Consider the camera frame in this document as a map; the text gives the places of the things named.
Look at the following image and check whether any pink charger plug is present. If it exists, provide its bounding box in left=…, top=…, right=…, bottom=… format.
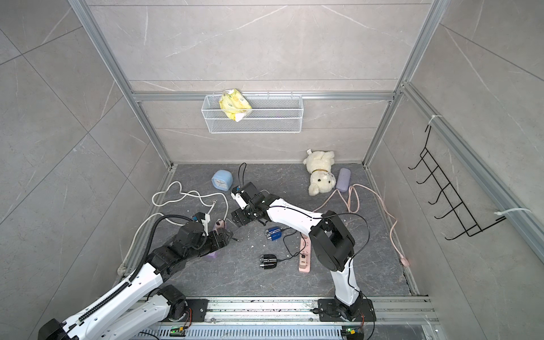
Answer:
left=213, top=220, right=225, bottom=232

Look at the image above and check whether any black shaver power plug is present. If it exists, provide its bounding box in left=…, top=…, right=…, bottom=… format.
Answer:
left=259, top=254, right=279, bottom=269

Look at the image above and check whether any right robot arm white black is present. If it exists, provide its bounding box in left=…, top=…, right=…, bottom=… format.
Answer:
left=231, top=182, right=376, bottom=322

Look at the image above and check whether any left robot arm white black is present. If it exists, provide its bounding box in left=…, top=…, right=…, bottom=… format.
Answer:
left=38, top=213, right=232, bottom=339

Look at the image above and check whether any light blue alarm clock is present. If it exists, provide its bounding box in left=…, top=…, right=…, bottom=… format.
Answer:
left=211, top=169, right=234, bottom=191

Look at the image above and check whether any pink power strip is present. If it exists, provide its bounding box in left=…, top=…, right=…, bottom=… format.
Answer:
left=298, top=235, right=312, bottom=273

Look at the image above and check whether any cream teddy bear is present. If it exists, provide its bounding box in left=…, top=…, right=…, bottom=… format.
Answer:
left=303, top=150, right=337, bottom=196

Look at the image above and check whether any lavender oval case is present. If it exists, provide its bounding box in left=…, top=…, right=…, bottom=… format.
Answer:
left=336, top=168, right=351, bottom=193

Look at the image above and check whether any yellow wet wipes pack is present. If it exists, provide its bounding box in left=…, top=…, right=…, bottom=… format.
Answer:
left=219, top=89, right=253, bottom=122

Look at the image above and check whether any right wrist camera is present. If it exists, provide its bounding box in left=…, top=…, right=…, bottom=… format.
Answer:
left=231, top=186, right=251, bottom=210

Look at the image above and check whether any white power cable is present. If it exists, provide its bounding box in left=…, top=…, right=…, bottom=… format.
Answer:
left=117, top=180, right=229, bottom=276

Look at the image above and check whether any white wire mesh basket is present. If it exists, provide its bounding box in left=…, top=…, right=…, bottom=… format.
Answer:
left=201, top=94, right=304, bottom=134

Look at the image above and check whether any pink power cable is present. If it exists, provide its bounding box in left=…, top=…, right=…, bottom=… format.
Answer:
left=314, top=183, right=411, bottom=269

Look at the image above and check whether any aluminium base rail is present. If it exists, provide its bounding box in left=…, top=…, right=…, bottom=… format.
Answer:
left=84, top=296, right=441, bottom=340

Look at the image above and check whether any black wall hook rack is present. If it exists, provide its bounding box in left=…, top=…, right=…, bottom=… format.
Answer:
left=408, top=126, right=507, bottom=241

